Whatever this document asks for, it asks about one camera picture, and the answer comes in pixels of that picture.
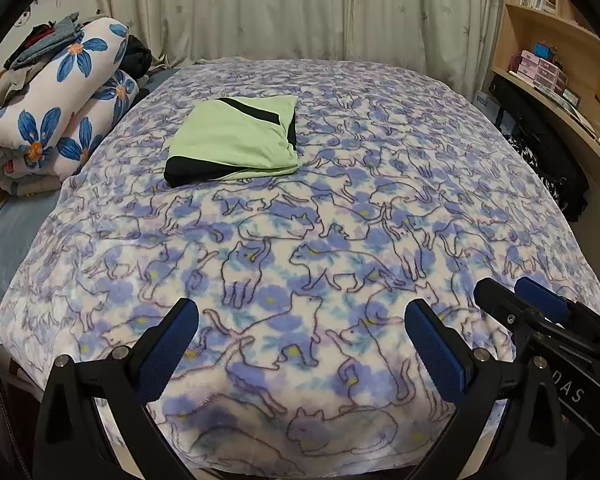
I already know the stack of pink boxes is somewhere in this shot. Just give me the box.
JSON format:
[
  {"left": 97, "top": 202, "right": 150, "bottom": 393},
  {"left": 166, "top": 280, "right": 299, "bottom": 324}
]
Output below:
[{"left": 512, "top": 50, "right": 568, "bottom": 96}]

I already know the white printed box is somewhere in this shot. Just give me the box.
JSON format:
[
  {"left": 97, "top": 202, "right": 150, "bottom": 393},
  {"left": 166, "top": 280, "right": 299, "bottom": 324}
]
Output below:
[{"left": 472, "top": 87, "right": 503, "bottom": 121}]

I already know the curved wooden desk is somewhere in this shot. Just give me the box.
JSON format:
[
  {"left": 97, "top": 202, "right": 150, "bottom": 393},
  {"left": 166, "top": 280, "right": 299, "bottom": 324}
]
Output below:
[{"left": 490, "top": 67, "right": 600, "bottom": 186}]

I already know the purple cat print blanket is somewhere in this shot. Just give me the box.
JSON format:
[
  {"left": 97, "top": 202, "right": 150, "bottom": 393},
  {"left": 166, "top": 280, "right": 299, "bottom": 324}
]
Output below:
[{"left": 0, "top": 57, "right": 600, "bottom": 478}]

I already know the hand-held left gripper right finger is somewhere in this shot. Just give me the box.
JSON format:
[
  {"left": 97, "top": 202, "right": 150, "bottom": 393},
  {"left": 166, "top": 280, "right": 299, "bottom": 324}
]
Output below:
[{"left": 404, "top": 299, "right": 573, "bottom": 480}]

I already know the black white patterned cloth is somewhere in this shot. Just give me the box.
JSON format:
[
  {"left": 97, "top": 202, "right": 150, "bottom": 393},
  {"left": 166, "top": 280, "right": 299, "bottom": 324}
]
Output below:
[{"left": 507, "top": 135, "right": 540, "bottom": 171}]

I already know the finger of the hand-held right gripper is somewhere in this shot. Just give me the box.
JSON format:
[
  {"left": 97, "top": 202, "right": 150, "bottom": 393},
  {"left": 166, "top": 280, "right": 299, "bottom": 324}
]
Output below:
[
  {"left": 473, "top": 277, "right": 600, "bottom": 361},
  {"left": 514, "top": 276, "right": 600, "bottom": 343}
]

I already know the pale curtain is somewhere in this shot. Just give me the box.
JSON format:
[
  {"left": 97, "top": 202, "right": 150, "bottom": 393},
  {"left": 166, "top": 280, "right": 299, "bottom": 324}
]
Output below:
[{"left": 92, "top": 0, "right": 503, "bottom": 96}]

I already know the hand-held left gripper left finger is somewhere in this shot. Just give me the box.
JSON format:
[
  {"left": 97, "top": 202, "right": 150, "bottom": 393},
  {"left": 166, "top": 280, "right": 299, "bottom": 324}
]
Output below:
[{"left": 32, "top": 297, "right": 201, "bottom": 480}]

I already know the white blue-flowered pillow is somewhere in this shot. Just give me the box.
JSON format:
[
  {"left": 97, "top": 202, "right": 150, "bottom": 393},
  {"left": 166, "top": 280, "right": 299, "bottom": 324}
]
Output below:
[{"left": 0, "top": 17, "right": 141, "bottom": 196}]

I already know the green and black garment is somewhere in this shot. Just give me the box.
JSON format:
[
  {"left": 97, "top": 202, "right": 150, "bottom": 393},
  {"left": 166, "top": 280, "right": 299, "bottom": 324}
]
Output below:
[{"left": 163, "top": 95, "right": 301, "bottom": 189}]

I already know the black clothing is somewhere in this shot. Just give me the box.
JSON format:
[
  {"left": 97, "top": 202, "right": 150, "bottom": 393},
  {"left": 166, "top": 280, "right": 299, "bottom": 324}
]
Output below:
[{"left": 122, "top": 35, "right": 153, "bottom": 81}]

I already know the grey blue bed sheet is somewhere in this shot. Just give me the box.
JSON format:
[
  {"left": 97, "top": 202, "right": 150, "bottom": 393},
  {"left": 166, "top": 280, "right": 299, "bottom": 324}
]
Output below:
[{"left": 0, "top": 67, "right": 181, "bottom": 331}]

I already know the grey clothes pile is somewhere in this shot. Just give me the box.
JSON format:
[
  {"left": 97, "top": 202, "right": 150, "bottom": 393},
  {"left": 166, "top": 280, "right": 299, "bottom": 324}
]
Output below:
[{"left": 0, "top": 10, "right": 86, "bottom": 111}]

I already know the black bag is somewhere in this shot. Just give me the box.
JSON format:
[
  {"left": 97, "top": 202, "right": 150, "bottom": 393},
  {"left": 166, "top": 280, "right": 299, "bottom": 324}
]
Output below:
[{"left": 487, "top": 75, "right": 591, "bottom": 223}]

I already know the wooden bookshelf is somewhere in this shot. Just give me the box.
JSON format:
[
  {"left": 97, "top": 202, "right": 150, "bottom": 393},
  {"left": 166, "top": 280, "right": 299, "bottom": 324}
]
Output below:
[{"left": 492, "top": 0, "right": 600, "bottom": 81}]

